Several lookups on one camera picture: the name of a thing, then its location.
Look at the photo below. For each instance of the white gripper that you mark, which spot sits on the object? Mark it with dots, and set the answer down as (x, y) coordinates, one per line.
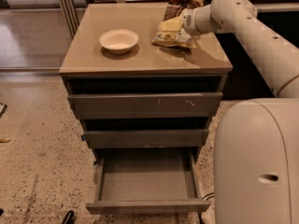
(188, 21)

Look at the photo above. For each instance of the brown chip bag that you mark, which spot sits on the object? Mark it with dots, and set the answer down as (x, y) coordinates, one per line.
(176, 39)

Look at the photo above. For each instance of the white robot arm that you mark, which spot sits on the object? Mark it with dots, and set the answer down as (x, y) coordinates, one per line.
(256, 151)

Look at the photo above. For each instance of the grey top drawer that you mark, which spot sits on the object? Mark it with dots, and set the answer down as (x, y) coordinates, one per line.
(145, 106)

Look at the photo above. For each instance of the grey drawer cabinet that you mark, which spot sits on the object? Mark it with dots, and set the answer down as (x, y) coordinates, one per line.
(88, 68)

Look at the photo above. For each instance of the grey middle drawer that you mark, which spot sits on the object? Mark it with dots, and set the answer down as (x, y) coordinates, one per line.
(146, 138)

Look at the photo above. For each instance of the grey open bottom drawer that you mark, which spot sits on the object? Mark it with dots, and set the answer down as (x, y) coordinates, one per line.
(146, 181)

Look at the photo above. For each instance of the white paper bowl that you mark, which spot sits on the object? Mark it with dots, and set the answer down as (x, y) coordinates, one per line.
(119, 41)

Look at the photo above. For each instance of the dark object left edge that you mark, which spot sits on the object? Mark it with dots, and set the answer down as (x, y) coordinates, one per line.
(3, 108)

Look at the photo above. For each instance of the black object at floor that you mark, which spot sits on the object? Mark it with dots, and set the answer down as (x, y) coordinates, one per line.
(69, 218)

